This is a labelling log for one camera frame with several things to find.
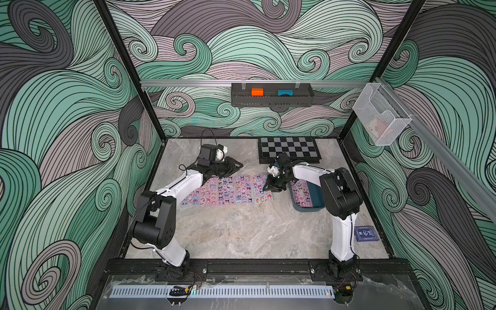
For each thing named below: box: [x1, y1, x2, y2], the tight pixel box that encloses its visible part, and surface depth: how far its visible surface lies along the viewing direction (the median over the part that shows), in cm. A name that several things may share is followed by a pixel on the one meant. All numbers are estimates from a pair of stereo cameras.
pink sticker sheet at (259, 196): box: [252, 174, 274, 205], surface depth 97 cm
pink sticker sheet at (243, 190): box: [234, 174, 254, 206], surface depth 99 cm
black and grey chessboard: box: [258, 136, 323, 165], surface depth 113 cm
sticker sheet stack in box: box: [289, 179, 314, 208], surface depth 96 cm
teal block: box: [277, 89, 294, 97], surface depth 97 cm
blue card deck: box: [353, 225, 380, 243], surface depth 83 cm
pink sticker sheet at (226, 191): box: [217, 175, 236, 207], surface depth 97 cm
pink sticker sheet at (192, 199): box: [179, 186, 201, 207], surface depth 94 cm
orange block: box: [251, 87, 265, 97], surface depth 96 cm
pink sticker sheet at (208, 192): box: [199, 176, 219, 207], surface depth 97 cm
